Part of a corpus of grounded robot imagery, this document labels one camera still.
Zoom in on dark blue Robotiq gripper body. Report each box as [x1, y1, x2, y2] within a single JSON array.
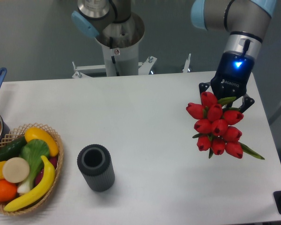
[[211, 52, 255, 99]]

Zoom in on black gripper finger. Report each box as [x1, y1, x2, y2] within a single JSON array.
[[237, 94, 255, 113], [199, 82, 211, 96]]

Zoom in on red tulip bouquet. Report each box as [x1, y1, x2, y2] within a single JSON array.
[[186, 91, 265, 160]]

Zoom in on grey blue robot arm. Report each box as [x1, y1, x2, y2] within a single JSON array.
[[71, 0, 276, 112]]

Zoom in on dark grey ribbed vase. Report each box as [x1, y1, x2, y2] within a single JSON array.
[[77, 144, 115, 192]]

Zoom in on purple red vegetable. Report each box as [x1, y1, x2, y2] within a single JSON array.
[[34, 156, 58, 186]]

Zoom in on yellow squash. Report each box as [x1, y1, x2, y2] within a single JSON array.
[[24, 127, 59, 157]]

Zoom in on green bok choy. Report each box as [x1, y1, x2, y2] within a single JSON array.
[[17, 139, 50, 195]]

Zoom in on yellow banana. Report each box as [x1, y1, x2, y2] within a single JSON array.
[[4, 156, 55, 212]]

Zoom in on woven wicker basket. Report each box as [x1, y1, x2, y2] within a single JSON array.
[[0, 123, 64, 216]]

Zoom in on green cucumber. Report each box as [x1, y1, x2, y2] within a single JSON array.
[[0, 136, 27, 162]]

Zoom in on beige round disc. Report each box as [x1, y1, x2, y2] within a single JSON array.
[[2, 157, 30, 183]]

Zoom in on orange fruit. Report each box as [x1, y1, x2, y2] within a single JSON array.
[[0, 180, 17, 203]]

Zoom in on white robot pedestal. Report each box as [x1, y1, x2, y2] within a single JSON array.
[[71, 11, 157, 77]]

